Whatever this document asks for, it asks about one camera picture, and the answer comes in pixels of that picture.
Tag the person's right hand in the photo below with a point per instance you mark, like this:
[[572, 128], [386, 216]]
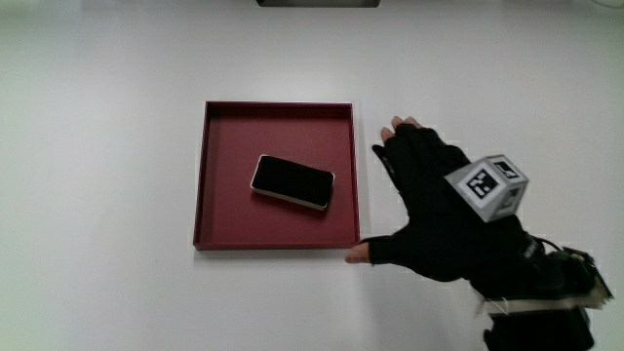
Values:
[[434, 234]]

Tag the dark red square tray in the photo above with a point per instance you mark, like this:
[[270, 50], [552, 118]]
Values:
[[229, 214]]

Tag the black smartphone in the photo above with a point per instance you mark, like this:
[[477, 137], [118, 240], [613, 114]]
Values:
[[292, 181]]

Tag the person's right forearm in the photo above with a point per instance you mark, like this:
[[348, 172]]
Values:
[[541, 292]]

